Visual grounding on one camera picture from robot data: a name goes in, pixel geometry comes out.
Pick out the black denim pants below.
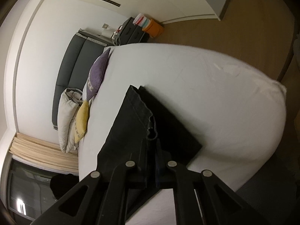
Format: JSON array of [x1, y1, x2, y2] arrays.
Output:
[[97, 84, 203, 225]]

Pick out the black round object by window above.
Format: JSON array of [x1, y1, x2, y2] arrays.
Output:
[[50, 174, 79, 200]]

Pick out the beige curtain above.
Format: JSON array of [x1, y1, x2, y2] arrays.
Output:
[[9, 133, 79, 174]]

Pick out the yellow cushion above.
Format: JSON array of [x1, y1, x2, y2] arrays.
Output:
[[74, 100, 89, 144]]

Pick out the dark window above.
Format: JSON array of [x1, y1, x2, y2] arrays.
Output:
[[6, 160, 59, 224]]

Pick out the grey white folded duvet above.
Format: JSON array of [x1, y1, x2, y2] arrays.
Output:
[[57, 88, 83, 153]]

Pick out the purple cushion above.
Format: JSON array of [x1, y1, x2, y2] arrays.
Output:
[[86, 48, 111, 101]]

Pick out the dark grey headboard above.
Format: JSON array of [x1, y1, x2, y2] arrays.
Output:
[[52, 29, 113, 130]]

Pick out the dark nightstand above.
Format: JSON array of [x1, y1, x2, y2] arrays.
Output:
[[116, 17, 149, 45]]

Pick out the orange box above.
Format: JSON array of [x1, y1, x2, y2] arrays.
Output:
[[142, 19, 164, 38]]

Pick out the striped paper bag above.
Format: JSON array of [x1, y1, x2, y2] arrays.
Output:
[[133, 13, 151, 29]]

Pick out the white wall switch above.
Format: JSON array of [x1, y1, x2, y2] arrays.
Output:
[[102, 23, 109, 29]]

